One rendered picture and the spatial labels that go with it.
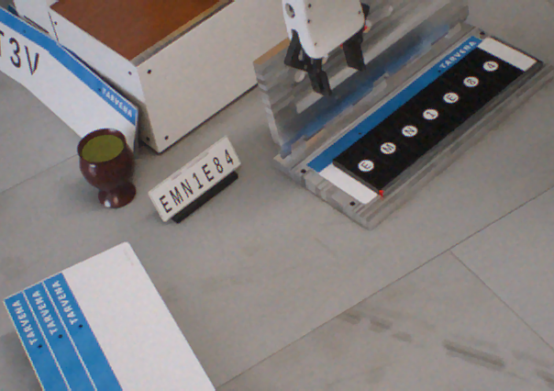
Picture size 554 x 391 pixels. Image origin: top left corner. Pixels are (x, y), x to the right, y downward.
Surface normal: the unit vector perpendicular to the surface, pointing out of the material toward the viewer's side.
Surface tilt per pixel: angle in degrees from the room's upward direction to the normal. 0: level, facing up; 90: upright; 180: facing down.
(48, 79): 69
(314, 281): 0
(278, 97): 83
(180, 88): 90
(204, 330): 0
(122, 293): 0
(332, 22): 77
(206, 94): 90
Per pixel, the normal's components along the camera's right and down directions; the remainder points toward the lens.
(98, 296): -0.11, -0.68
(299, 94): 0.66, 0.39
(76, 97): -0.76, 0.25
